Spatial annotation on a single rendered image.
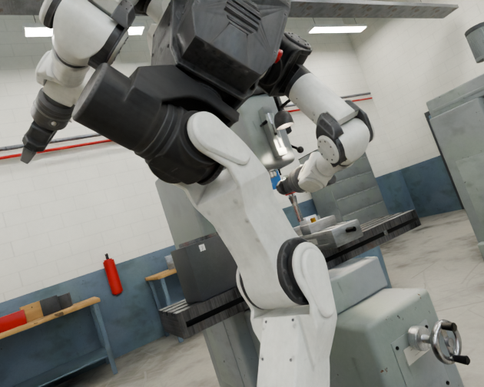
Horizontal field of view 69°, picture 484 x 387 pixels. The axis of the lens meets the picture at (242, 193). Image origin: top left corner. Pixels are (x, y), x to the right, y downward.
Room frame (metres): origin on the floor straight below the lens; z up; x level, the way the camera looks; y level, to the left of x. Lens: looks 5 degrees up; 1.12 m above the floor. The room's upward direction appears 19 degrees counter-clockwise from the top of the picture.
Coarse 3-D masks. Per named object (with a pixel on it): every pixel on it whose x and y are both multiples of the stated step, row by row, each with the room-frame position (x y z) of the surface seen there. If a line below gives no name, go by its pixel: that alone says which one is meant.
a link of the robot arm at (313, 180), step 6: (312, 168) 1.05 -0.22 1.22; (306, 174) 1.09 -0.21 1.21; (312, 174) 1.06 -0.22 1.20; (318, 174) 1.05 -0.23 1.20; (300, 180) 1.12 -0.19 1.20; (306, 180) 1.08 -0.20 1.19; (312, 180) 1.07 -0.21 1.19; (318, 180) 1.06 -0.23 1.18; (324, 180) 1.06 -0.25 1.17; (300, 186) 1.14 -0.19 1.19; (306, 186) 1.12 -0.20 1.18; (312, 186) 1.10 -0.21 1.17; (318, 186) 1.08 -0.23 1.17; (324, 186) 1.08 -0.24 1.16; (312, 192) 1.15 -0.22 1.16
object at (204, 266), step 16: (192, 240) 1.21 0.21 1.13; (208, 240) 1.22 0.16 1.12; (176, 256) 1.23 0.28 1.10; (192, 256) 1.17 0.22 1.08; (208, 256) 1.21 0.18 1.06; (224, 256) 1.25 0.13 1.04; (192, 272) 1.17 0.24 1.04; (208, 272) 1.20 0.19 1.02; (224, 272) 1.24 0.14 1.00; (192, 288) 1.20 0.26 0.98; (208, 288) 1.19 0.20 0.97; (224, 288) 1.22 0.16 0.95
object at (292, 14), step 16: (0, 0) 2.78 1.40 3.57; (16, 0) 2.83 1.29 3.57; (32, 0) 2.89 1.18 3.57; (304, 0) 4.33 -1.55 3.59; (320, 0) 4.47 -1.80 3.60; (336, 0) 4.62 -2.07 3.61; (352, 0) 4.78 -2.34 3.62; (288, 16) 4.54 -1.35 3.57; (304, 16) 4.68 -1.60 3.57; (320, 16) 4.83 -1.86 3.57; (336, 16) 4.98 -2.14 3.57; (352, 16) 5.14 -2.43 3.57; (368, 16) 5.32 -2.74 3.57; (384, 16) 5.51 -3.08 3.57; (400, 16) 5.71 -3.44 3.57; (416, 16) 5.93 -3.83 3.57; (432, 16) 6.15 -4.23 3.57; (352, 96) 7.89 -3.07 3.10; (16, 144) 4.62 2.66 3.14; (80, 144) 5.00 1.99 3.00
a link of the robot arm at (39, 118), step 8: (32, 112) 0.84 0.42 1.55; (40, 112) 0.83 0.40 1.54; (40, 120) 0.84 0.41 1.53; (48, 120) 0.84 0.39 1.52; (56, 120) 0.84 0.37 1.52; (64, 120) 0.86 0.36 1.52; (32, 128) 0.86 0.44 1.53; (40, 128) 0.86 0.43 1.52; (48, 128) 0.86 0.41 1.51; (56, 128) 0.87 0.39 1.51; (24, 136) 0.87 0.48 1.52; (32, 136) 0.88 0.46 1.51; (40, 136) 0.88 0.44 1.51; (48, 136) 0.88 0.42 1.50; (24, 144) 0.88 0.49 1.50; (32, 144) 0.88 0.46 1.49; (40, 144) 0.89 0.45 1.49
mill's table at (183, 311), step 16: (368, 224) 1.75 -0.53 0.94; (384, 224) 1.61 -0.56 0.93; (400, 224) 1.66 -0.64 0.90; (416, 224) 1.72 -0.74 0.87; (368, 240) 1.55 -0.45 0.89; (384, 240) 1.60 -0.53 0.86; (336, 256) 1.45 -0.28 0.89; (352, 256) 1.49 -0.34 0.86; (176, 304) 1.31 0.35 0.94; (192, 304) 1.19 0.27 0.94; (208, 304) 1.17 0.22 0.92; (224, 304) 1.19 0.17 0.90; (240, 304) 1.22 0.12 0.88; (176, 320) 1.14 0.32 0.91; (192, 320) 1.14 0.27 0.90; (208, 320) 1.16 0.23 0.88
